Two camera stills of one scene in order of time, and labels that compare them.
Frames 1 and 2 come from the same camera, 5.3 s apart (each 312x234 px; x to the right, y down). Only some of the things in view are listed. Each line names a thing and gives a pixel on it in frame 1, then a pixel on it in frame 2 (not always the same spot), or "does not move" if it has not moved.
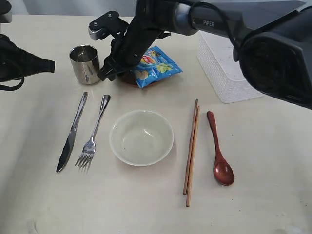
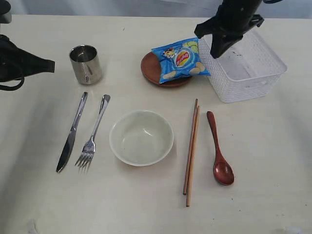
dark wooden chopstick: [190, 147] does not move
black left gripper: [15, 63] does not move
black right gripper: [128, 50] to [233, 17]
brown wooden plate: [129, 77] to [151, 69]
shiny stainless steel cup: [85, 64] does not move
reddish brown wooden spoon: [223, 171] does not move
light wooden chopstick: [193, 157] does not move
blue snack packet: [154, 66] to [181, 60]
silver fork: [89, 147] does not move
